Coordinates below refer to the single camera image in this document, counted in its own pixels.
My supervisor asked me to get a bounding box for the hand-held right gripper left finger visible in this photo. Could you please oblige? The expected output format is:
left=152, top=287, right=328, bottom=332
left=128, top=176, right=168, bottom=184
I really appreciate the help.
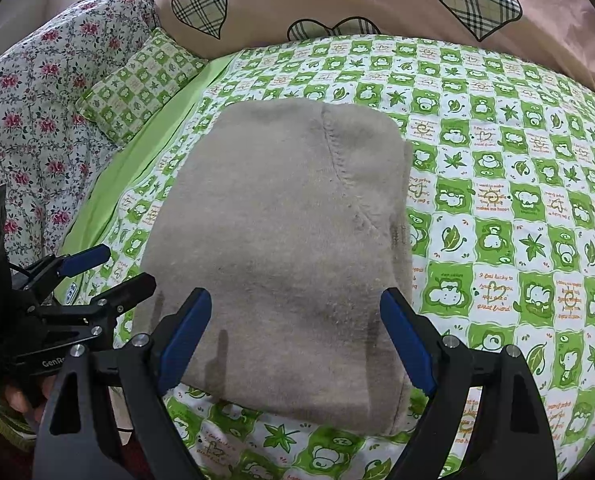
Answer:
left=32, top=287, right=213, bottom=480

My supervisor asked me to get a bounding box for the floral quilt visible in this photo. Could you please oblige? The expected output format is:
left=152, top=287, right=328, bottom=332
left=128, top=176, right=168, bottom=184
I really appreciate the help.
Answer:
left=0, top=0, right=164, bottom=268

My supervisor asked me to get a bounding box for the green checked bedsheet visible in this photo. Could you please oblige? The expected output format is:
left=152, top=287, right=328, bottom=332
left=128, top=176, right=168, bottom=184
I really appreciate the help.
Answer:
left=0, top=34, right=595, bottom=480

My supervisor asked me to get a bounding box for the person's left hand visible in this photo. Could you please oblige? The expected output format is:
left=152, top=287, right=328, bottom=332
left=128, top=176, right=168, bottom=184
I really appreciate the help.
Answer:
left=4, top=374, right=56, bottom=423

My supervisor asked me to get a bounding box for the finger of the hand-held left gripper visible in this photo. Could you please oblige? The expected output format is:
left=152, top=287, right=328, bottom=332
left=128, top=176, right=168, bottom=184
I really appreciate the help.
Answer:
left=24, top=243, right=112, bottom=292
left=88, top=273, right=158, bottom=347

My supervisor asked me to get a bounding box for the beige knit sweater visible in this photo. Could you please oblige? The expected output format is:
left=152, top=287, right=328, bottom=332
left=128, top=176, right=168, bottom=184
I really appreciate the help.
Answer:
left=130, top=99, right=416, bottom=436

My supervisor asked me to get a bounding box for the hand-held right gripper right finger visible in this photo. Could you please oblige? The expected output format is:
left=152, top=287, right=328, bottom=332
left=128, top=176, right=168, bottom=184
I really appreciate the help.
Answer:
left=380, top=287, right=561, bottom=480

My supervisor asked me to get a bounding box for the green checked pillow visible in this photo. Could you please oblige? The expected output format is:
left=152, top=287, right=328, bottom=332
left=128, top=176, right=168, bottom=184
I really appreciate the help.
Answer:
left=75, top=27, right=209, bottom=146

